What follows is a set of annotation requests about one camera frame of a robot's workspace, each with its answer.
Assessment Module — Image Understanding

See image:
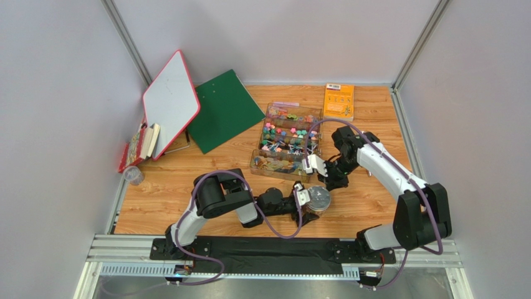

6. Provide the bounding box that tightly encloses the silver round jar lid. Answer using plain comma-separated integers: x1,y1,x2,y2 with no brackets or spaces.
306,186,332,207

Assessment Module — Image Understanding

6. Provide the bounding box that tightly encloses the clear compartment candy box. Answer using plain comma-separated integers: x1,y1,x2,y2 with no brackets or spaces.
249,103,322,183

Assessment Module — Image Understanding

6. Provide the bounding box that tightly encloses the clear plastic jar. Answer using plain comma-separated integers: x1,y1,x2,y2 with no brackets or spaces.
305,205,330,218

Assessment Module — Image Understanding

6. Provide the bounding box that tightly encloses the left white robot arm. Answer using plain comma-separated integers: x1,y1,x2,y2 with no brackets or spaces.
165,168,320,249

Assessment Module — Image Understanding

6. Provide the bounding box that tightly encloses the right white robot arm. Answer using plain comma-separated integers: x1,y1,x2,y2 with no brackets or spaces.
304,125,452,255

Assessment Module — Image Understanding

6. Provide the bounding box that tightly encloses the orange yellow book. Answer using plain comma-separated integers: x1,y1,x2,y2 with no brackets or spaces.
322,83,355,121

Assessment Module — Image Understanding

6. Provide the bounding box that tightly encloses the black base mat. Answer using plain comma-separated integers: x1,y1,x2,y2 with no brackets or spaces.
149,235,397,275

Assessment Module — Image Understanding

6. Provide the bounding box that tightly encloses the pink highlighter pen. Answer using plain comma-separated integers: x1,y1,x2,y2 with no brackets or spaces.
273,102,300,107

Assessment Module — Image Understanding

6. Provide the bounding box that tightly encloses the green cutting mat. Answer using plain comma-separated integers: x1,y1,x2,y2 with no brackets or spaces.
187,69,266,154

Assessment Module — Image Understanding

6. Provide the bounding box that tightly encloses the metal board stand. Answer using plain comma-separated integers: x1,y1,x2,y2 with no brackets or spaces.
164,130,191,154

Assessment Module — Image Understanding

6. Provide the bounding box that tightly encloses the stack of books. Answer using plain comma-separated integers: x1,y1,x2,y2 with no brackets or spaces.
118,123,160,173

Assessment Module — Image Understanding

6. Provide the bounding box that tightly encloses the small clear plastic cup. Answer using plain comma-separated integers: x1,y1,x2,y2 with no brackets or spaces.
122,166,145,186

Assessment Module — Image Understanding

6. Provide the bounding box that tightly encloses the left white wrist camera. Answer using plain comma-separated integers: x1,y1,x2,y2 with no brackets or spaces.
293,183,311,207

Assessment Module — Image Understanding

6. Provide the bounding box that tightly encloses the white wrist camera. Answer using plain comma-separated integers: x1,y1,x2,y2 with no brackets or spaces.
293,183,311,207
302,154,328,178

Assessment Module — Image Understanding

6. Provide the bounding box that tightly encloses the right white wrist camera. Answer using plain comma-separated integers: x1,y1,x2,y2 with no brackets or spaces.
302,154,328,178

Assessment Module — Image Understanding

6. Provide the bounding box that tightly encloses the white board pink frame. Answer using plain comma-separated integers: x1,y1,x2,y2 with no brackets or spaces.
143,49,201,160

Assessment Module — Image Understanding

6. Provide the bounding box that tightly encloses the aluminium front rail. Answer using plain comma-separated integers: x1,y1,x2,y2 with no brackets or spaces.
75,235,472,298

